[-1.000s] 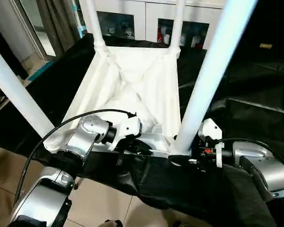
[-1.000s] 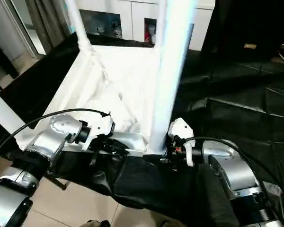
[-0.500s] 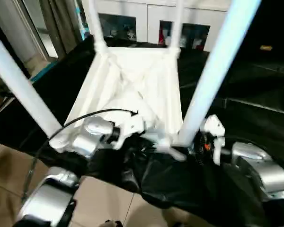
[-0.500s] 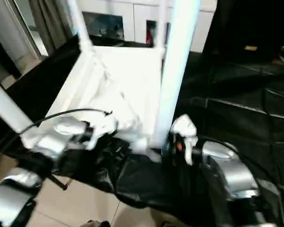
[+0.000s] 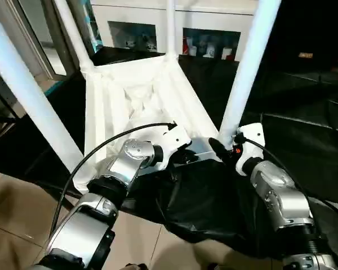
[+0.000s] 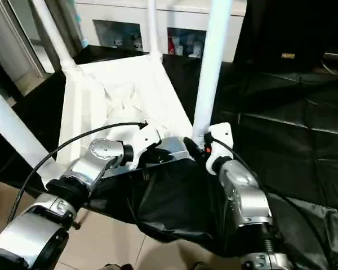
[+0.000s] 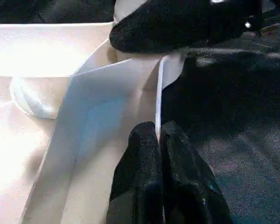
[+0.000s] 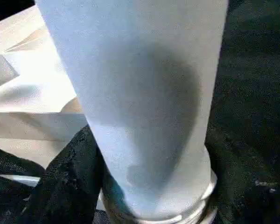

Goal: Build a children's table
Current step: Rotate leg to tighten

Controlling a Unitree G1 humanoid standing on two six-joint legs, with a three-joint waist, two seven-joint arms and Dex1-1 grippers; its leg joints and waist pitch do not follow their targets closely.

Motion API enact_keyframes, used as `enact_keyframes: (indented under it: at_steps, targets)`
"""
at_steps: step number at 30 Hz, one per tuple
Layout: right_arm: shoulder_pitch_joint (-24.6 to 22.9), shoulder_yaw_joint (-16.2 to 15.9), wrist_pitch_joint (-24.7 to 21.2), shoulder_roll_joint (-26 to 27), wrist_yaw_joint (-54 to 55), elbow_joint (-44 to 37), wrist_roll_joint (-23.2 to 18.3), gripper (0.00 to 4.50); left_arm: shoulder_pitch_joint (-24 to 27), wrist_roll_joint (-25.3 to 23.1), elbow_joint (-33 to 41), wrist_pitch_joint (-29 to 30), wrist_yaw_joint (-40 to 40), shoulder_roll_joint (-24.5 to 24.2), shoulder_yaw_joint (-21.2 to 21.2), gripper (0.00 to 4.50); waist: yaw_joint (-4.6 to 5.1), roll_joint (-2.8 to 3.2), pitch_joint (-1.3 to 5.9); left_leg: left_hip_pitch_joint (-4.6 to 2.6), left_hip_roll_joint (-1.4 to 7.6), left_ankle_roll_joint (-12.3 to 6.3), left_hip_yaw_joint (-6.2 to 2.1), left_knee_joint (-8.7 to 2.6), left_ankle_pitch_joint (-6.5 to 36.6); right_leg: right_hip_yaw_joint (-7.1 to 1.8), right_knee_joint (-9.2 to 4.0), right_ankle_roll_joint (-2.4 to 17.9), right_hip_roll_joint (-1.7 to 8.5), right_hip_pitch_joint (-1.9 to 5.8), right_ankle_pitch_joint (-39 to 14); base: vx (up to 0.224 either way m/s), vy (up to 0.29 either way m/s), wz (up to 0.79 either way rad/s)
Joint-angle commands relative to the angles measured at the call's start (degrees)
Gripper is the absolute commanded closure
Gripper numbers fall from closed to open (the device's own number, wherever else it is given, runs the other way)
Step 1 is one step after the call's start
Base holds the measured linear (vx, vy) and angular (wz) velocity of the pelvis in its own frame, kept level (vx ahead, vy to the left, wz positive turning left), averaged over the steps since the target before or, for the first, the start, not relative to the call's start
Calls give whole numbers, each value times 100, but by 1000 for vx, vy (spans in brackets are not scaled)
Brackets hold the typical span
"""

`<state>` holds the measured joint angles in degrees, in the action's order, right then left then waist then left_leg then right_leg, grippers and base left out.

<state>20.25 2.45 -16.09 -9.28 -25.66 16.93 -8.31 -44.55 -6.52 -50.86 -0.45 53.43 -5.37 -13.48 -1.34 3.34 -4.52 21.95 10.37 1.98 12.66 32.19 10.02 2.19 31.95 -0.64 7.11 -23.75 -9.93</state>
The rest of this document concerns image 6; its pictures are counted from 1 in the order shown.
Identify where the black table mat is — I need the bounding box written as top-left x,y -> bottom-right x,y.
0,45 -> 338,265

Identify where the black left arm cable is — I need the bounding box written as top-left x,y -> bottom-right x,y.
7,121 -> 148,226

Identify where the black cabinet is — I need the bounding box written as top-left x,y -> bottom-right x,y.
234,0 -> 338,74

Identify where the white display cabinet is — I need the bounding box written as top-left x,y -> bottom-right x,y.
73,0 -> 248,62

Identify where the black left robot foot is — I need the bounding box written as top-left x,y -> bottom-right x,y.
104,263 -> 133,270

